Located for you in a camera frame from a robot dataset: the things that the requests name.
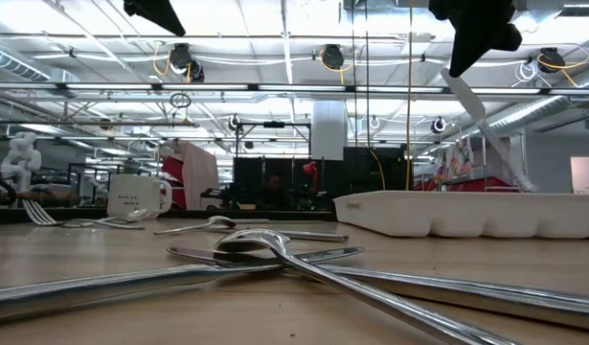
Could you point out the silver fork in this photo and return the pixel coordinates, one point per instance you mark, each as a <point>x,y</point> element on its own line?
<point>44,218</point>

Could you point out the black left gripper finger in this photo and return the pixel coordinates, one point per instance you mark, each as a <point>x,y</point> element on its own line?
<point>162,12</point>
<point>141,9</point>

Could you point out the white mug with text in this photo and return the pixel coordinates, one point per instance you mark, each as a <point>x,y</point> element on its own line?
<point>131,191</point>

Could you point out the long ceiling light strip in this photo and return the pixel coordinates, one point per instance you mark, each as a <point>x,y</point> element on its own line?
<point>203,87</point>

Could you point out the pink wall board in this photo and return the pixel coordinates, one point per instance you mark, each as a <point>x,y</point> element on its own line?
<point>586,175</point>

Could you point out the silver ventilation duct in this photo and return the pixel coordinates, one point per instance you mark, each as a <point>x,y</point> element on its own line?
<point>538,112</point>

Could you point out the silver table knife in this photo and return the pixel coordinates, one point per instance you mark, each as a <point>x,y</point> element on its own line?
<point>318,236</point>
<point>107,285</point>
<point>466,98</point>

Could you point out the black partition panels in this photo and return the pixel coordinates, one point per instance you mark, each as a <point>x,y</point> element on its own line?
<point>248,179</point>

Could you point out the colourful poster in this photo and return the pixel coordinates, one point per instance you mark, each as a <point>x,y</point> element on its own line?
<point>459,158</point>

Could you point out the pink and white board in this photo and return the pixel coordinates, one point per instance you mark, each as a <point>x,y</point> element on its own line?
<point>200,177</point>

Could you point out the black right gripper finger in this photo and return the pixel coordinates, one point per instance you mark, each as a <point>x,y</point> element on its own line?
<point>459,40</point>
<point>476,48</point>

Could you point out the red storage bins shelf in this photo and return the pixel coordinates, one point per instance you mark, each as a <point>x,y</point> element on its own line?
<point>485,184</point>

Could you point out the black metal frame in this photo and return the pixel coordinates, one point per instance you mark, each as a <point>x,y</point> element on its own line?
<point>273,124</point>

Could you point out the silver spoon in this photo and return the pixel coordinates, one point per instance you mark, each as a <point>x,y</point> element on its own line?
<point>222,222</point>
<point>137,214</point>
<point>466,291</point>
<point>301,263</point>

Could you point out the white cutlery organizer tray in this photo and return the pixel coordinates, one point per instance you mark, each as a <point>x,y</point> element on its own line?
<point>466,213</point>

